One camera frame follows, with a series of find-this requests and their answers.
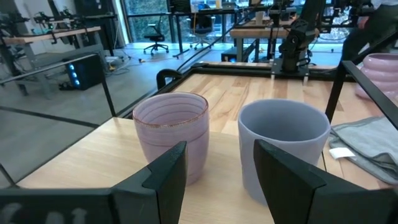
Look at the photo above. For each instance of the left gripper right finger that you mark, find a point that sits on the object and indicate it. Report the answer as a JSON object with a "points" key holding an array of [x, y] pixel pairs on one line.
{"points": [[295, 193]]}

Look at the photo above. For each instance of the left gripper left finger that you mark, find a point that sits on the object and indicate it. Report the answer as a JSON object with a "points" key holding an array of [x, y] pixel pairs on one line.
{"points": [[155, 196]]}

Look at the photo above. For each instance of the pink striped mug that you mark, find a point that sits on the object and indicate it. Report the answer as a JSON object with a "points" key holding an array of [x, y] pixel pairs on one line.
{"points": [[168, 137]]}

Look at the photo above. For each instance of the blue-grey mug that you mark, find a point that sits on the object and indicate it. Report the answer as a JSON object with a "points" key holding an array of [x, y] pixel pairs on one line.
{"points": [[280, 124]]}

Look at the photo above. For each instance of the pink ribbed mug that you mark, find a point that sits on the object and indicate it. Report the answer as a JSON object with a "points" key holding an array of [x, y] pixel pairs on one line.
{"points": [[382, 74]]}

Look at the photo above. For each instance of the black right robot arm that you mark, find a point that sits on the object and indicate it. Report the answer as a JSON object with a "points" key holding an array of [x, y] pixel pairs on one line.
{"points": [[295, 37]]}

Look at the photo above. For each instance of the grey folded waffle cloth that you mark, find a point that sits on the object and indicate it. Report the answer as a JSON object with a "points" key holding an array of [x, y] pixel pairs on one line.
{"points": [[367, 140]]}

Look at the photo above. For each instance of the black computer tower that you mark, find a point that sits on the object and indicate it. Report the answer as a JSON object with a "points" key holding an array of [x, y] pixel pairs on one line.
{"points": [[88, 71]]}

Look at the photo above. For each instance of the black office chair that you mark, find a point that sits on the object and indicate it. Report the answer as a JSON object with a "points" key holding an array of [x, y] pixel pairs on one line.
{"points": [[155, 38], [202, 25]]}

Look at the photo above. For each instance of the wooden work table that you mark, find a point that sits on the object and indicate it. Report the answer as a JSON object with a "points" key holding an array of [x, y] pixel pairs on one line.
{"points": [[252, 32], [46, 36]]}

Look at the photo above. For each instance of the person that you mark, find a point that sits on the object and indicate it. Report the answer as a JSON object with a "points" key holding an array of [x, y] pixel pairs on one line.
{"points": [[373, 28]]}

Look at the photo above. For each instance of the wooden shelf with black frame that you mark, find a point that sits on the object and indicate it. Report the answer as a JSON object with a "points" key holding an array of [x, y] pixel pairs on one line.
{"points": [[93, 155]]}

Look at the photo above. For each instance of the black aluminium table frame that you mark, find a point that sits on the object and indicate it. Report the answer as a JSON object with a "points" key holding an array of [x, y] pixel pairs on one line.
{"points": [[236, 70]]}

